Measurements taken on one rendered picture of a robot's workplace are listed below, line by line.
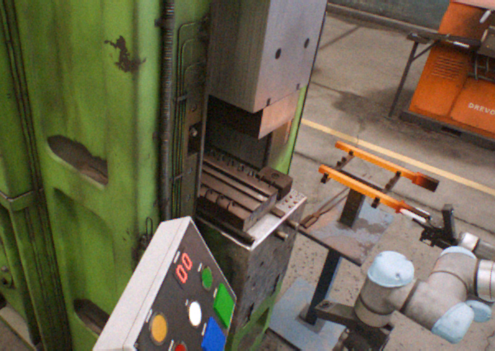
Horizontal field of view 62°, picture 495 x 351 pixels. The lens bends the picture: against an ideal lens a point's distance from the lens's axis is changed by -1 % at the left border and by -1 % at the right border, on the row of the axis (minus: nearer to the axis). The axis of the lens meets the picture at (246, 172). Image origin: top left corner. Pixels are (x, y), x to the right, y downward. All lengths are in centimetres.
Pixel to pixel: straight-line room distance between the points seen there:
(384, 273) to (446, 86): 398
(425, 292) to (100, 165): 87
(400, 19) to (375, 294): 812
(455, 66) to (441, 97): 34
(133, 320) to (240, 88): 59
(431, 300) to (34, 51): 107
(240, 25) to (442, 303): 71
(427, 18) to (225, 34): 780
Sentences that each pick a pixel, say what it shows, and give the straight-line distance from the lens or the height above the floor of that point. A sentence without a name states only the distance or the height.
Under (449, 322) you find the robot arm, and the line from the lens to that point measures 85.
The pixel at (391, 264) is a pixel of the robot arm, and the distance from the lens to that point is 84.
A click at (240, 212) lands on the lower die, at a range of 132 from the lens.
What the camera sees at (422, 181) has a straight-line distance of 179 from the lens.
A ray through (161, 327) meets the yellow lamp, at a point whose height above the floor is 116.
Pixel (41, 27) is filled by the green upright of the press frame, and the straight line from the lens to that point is 121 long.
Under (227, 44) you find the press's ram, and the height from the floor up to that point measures 151.
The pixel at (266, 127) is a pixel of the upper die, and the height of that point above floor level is 130.
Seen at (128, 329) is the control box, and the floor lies 119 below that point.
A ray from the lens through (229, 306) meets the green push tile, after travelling 105.
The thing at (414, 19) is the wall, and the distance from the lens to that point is 877.
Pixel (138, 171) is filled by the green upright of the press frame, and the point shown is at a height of 124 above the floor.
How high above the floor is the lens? 183
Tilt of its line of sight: 34 degrees down
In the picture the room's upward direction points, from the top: 9 degrees clockwise
